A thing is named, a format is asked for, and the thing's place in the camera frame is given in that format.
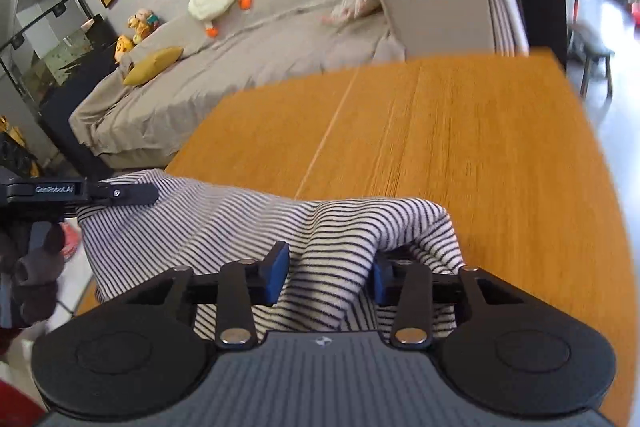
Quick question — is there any beige striped knit sweater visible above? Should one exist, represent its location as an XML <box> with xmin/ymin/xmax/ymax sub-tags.
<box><xmin>77</xmin><ymin>170</ymin><xmax>464</xmax><ymax>335</ymax></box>

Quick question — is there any glass fish tank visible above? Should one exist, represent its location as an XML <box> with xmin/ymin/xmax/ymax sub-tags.
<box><xmin>1</xmin><ymin>0</ymin><xmax>116</xmax><ymax>176</ymax></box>

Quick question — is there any grey covered sofa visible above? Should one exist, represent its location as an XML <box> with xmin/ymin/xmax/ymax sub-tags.
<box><xmin>70</xmin><ymin>0</ymin><xmax>528</xmax><ymax>170</ymax></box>

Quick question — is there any small wooden stool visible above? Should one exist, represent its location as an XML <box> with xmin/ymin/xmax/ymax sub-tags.
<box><xmin>568</xmin><ymin>22</ymin><xmax>614</xmax><ymax>100</ymax></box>

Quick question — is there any small mustard pillow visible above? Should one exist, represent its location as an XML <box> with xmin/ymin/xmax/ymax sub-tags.
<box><xmin>122</xmin><ymin>46</ymin><xmax>183</xmax><ymax>87</ymax></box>

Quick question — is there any left hand on gripper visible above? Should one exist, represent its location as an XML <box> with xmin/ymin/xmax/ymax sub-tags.
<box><xmin>1</xmin><ymin>221</ymin><xmax>65</xmax><ymax>329</ymax></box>

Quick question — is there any small plush toys group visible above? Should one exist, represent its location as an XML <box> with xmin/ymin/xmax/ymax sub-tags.
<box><xmin>114</xmin><ymin>9</ymin><xmax>160</xmax><ymax>64</ymax></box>

